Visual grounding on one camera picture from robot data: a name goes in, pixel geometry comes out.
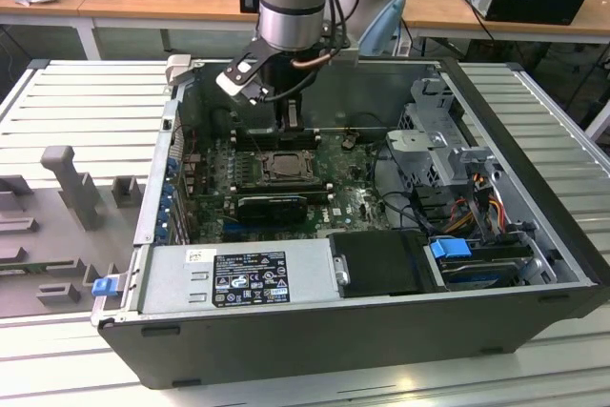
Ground black camera bracket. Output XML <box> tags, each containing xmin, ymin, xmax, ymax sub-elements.
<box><xmin>222</xmin><ymin>37</ymin><xmax>269</xmax><ymax>90</ymax></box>

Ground white metal frame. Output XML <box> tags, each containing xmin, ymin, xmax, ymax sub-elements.
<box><xmin>584</xmin><ymin>101</ymin><xmax>610</xmax><ymax>142</ymax></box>

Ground black plastic shroud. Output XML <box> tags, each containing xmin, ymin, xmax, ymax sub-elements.
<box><xmin>328</xmin><ymin>230</ymin><xmax>436</xmax><ymax>299</ymax></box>

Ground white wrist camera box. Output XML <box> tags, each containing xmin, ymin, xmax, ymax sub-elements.
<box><xmin>214</xmin><ymin>59</ymin><xmax>268</xmax><ymax>104</ymax></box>

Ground blue expansion slot clips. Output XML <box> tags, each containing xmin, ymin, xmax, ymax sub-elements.
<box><xmin>159</xmin><ymin>158</ymin><xmax>178</xmax><ymax>242</ymax></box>

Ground metal socket cover frame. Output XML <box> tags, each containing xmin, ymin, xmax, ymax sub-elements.
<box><xmin>260</xmin><ymin>151</ymin><xmax>316</xmax><ymax>182</ymax></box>

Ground yellow red wire bundle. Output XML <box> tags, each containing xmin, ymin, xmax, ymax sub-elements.
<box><xmin>447</xmin><ymin>173</ymin><xmax>506</xmax><ymax>236</ymax></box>

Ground black open PC case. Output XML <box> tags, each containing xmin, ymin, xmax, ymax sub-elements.
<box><xmin>90</xmin><ymin>54</ymin><xmax>610</xmax><ymax>392</ymax></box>

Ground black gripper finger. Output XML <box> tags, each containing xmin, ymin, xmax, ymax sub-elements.
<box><xmin>292</xmin><ymin>97</ymin><xmax>307</xmax><ymax>134</ymax></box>
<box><xmin>279</xmin><ymin>97</ymin><xmax>294</xmax><ymax>134</ymax></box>

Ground blue plastic latch tab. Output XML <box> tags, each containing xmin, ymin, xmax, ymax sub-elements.
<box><xmin>92</xmin><ymin>276</ymin><xmax>119</xmax><ymax>298</ymax></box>

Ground small square silver CPU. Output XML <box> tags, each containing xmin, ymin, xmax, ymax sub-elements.
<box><xmin>268</xmin><ymin>154</ymin><xmax>311</xmax><ymax>176</ymax></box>

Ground grey power supply unit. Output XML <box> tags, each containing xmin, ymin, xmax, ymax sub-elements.
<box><xmin>121</xmin><ymin>240</ymin><xmax>344</xmax><ymax>320</ymax></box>

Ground pale blue teach pendant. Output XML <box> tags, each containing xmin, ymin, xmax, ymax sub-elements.
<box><xmin>356</xmin><ymin>0</ymin><xmax>412</xmax><ymax>58</ymax></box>

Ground grey parts rack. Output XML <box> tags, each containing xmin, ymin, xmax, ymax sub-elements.
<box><xmin>0</xmin><ymin>144</ymin><xmax>147</xmax><ymax>320</ymax></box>

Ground black graphics card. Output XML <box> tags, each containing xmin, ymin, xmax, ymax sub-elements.
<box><xmin>235</xmin><ymin>193</ymin><xmax>310</xmax><ymax>226</ymax></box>

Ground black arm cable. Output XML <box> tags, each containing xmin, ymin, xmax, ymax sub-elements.
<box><xmin>325</xmin><ymin>0</ymin><xmax>352</xmax><ymax>53</ymax></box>

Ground black RAM slot bank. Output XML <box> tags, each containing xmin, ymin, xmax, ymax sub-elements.
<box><xmin>232</xmin><ymin>126</ymin><xmax>321</xmax><ymax>152</ymax></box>
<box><xmin>230</xmin><ymin>176</ymin><xmax>334</xmax><ymax>199</ymax></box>

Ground copper coloured cable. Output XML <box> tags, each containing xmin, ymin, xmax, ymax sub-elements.
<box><xmin>289</xmin><ymin>54</ymin><xmax>334</xmax><ymax>71</ymax></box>

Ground green motherboard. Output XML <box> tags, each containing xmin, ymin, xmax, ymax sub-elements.
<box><xmin>183</xmin><ymin>132</ymin><xmax>411</xmax><ymax>244</ymax></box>

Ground silver metal drive cage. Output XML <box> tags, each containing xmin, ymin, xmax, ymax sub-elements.
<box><xmin>384</xmin><ymin>75</ymin><xmax>506</xmax><ymax>192</ymax></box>

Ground hard disk in blue carrier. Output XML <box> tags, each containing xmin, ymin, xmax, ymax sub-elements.
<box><xmin>428</xmin><ymin>234</ymin><xmax>523</xmax><ymax>292</ymax></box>

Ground grey case latch handle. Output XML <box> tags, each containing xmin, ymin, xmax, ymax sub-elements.
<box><xmin>164</xmin><ymin>54</ymin><xmax>194</xmax><ymax>92</ymax></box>

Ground CPU socket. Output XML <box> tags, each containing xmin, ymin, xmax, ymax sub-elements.
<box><xmin>258</xmin><ymin>149</ymin><xmax>318</xmax><ymax>184</ymax></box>

